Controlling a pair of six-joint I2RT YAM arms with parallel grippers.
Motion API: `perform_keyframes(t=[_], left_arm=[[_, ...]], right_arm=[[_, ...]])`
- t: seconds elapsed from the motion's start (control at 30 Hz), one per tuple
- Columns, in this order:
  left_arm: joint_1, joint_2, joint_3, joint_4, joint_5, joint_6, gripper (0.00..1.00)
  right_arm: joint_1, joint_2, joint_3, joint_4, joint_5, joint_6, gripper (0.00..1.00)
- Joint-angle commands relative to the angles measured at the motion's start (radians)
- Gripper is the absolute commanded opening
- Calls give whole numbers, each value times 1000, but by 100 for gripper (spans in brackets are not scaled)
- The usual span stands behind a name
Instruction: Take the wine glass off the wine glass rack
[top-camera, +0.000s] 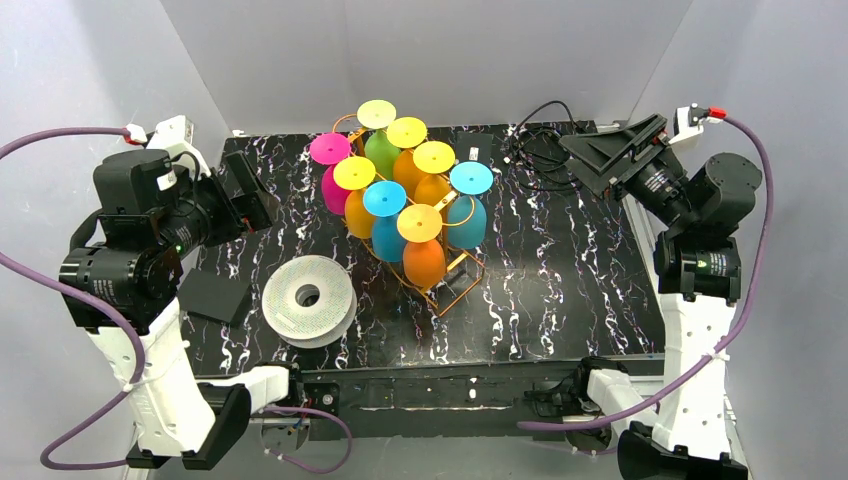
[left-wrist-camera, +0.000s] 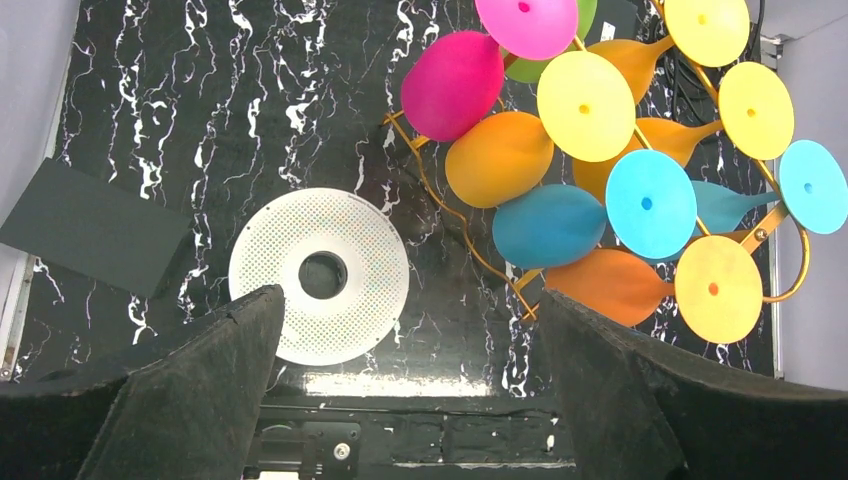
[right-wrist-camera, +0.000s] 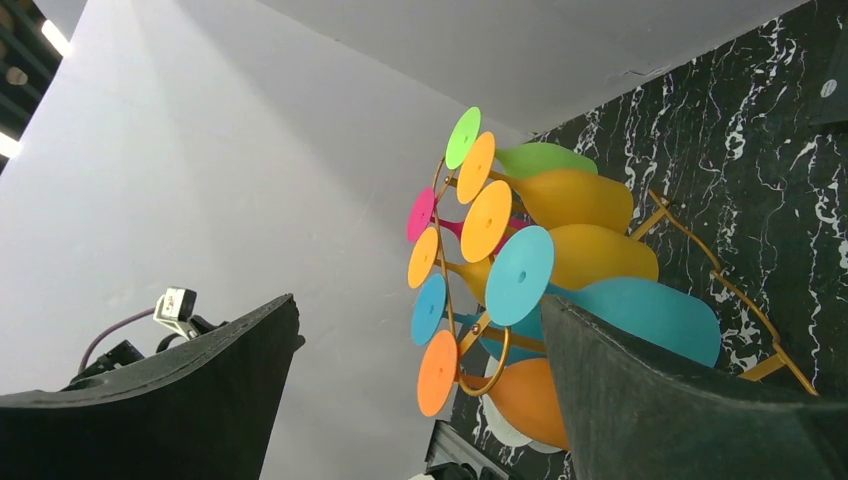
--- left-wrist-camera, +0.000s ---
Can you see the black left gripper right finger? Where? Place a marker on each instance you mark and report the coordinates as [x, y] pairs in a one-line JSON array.
[[640, 408]]

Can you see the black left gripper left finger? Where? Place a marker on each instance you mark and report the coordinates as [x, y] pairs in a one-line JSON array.
[[183, 405]]

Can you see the blue wine glass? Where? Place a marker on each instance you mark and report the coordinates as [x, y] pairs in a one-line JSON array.
[[558, 224]]

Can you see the teal wine glass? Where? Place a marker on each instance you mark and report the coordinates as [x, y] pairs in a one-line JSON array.
[[813, 187]]

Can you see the orange wine glass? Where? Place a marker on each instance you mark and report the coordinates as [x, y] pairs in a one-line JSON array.
[[717, 286]]

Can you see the yellow-orange wine glass front left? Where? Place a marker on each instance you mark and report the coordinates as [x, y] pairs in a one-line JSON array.
[[585, 108]]

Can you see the yellow-orange wine glass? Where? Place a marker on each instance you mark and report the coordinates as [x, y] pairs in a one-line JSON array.
[[755, 112], [585, 108], [713, 33]]

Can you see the yellow-orange wine glass right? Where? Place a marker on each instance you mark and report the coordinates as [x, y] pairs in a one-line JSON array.
[[755, 112]]

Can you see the green wine glass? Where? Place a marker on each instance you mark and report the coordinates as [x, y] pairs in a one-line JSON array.
[[529, 71]]

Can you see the magenta wine glass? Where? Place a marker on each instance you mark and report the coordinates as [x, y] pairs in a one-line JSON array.
[[457, 79]]

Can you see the yellow-orange wine glass back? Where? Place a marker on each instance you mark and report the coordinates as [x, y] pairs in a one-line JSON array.
[[713, 33]]

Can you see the white perforated filament spool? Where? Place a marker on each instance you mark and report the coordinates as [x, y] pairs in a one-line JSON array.
[[341, 264]]

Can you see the black flat box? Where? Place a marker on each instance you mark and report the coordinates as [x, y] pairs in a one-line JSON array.
[[96, 229]]

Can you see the black power adapter box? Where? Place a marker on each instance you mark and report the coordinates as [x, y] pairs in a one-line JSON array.
[[614, 19]]

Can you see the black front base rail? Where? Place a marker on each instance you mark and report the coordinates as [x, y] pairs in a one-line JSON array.
[[410, 438]]

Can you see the gold wire glass rack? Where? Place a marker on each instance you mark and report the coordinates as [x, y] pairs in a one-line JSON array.
[[464, 225]]

